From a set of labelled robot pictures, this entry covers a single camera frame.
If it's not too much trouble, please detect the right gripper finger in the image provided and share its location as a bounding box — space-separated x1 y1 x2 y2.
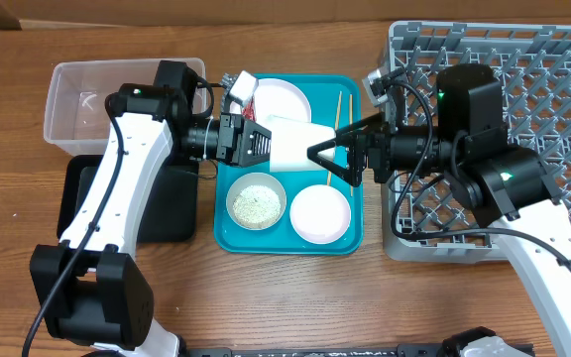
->
307 138 365 187
334 112 385 144

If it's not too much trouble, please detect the clear plastic waste bin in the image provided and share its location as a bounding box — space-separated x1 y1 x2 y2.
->
43 58 208 157

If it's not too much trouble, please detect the grey bowl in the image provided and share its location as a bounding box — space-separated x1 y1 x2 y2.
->
226 173 287 229

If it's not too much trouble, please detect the teal serving tray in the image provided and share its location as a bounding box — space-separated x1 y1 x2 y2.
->
213 73 364 255

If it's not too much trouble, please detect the wooden chopstick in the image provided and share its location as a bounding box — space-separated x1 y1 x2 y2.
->
326 91 343 186

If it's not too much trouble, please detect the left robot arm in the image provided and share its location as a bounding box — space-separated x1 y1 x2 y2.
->
22 60 272 357

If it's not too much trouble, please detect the large white plate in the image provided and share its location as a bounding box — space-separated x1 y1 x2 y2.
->
229 78 311 124

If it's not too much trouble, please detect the white cup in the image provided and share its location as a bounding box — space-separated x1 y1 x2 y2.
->
262 115 335 173

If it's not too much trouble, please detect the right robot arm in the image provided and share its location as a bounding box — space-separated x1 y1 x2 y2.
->
307 63 571 356

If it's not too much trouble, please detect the grey dishwasher rack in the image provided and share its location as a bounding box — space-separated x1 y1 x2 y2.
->
381 21 571 264

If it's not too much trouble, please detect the white pink bowl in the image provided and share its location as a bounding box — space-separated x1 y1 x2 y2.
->
289 184 351 245

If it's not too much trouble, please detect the red snack wrapper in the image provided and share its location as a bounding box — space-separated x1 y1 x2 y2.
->
242 97 257 122

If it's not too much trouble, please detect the black plastic tray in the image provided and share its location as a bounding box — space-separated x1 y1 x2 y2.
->
57 155 198 243

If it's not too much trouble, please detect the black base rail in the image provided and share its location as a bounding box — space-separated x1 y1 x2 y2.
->
186 343 441 357

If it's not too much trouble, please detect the white rice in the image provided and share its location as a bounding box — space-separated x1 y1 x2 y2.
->
232 185 281 229

